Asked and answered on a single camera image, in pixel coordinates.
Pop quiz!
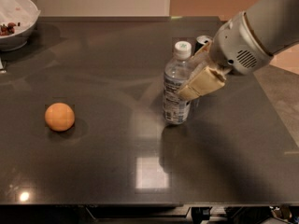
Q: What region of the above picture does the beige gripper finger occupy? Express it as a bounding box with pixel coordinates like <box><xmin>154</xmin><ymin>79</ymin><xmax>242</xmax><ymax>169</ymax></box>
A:
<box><xmin>193</xmin><ymin>43</ymin><xmax>211</xmax><ymax>66</ymax></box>
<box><xmin>177</xmin><ymin>66</ymin><xmax>226</xmax><ymax>101</ymax></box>

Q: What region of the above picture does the clear plastic water bottle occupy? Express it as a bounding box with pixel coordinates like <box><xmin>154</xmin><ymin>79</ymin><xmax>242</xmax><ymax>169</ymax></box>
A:
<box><xmin>163</xmin><ymin>41</ymin><xmax>193</xmax><ymax>125</ymax></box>

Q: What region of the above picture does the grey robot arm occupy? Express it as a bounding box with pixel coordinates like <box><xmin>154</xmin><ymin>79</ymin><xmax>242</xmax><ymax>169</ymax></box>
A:
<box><xmin>178</xmin><ymin>0</ymin><xmax>299</xmax><ymax>101</ymax></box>

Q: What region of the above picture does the redbull can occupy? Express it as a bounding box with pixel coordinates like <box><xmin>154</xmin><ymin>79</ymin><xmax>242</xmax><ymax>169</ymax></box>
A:
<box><xmin>194</xmin><ymin>35</ymin><xmax>212</xmax><ymax>52</ymax></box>

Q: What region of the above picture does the orange fruit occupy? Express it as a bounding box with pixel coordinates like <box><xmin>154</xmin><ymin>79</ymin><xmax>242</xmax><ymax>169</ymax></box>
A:
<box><xmin>45</xmin><ymin>103</ymin><xmax>75</xmax><ymax>132</ymax></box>

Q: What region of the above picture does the white bowl with snacks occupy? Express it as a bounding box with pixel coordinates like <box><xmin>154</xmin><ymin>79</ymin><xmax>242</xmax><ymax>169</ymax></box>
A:
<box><xmin>0</xmin><ymin>0</ymin><xmax>40</xmax><ymax>51</ymax></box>

